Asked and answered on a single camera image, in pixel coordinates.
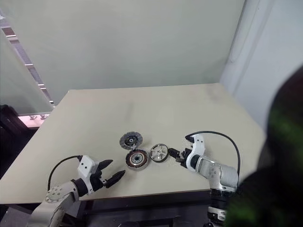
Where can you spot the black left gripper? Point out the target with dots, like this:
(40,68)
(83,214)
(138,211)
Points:
(96,180)

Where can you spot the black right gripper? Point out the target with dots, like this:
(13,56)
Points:
(185,153)

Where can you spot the silver spoked rotor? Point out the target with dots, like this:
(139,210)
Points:
(156,156)

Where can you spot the grey round motor lid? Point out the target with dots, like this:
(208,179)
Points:
(125,140)

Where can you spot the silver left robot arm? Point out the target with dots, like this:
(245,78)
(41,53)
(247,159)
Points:
(59,196)

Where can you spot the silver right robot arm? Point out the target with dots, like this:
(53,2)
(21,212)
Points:
(220,175)

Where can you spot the round motor housing copper windings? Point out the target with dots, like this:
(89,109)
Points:
(139,163)

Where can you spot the dark blurred rounded shape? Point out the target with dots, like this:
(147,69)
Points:
(279,165)

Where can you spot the dark cabinet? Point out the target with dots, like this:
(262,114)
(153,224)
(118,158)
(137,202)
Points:
(11,137)

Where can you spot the frosted glass partition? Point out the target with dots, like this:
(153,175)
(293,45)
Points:
(16,89)

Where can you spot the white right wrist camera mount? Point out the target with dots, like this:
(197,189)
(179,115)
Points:
(198,144)

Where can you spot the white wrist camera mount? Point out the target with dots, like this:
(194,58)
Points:
(198,144)
(85,166)

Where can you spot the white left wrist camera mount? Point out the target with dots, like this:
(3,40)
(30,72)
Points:
(85,166)

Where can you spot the dark table frame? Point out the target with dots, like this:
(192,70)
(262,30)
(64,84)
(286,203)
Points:
(146,208)

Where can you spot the ribbed metal rail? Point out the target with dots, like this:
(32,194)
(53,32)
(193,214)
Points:
(26,60)

